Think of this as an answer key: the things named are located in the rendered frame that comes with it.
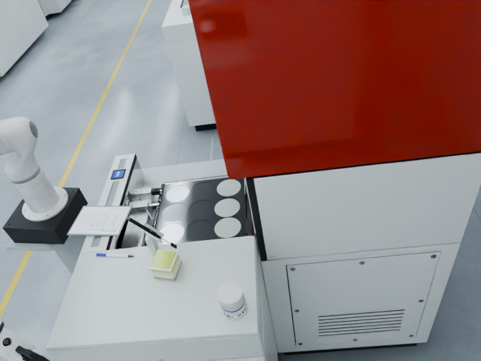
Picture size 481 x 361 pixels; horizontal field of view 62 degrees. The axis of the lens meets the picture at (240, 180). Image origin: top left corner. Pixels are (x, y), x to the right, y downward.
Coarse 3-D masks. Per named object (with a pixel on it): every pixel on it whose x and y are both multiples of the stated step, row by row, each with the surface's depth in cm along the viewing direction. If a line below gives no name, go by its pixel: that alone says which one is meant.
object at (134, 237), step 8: (136, 200) 171; (144, 200) 170; (152, 200) 171; (136, 216) 163; (144, 216) 163; (128, 224) 161; (128, 232) 158; (136, 232) 157; (128, 240) 154; (136, 240) 154; (144, 240) 155
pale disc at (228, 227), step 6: (222, 222) 151; (228, 222) 151; (234, 222) 151; (216, 228) 149; (222, 228) 149; (228, 228) 149; (234, 228) 148; (222, 234) 147; (228, 234) 147; (234, 234) 146
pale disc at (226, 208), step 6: (228, 198) 160; (216, 204) 159; (222, 204) 158; (228, 204) 158; (234, 204) 157; (216, 210) 156; (222, 210) 156; (228, 210) 155; (234, 210) 155; (222, 216) 153; (228, 216) 153
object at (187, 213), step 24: (168, 192) 169; (192, 192) 166; (216, 192) 164; (240, 192) 162; (168, 216) 158; (192, 216) 156; (216, 216) 154; (240, 216) 152; (168, 240) 149; (192, 240) 147
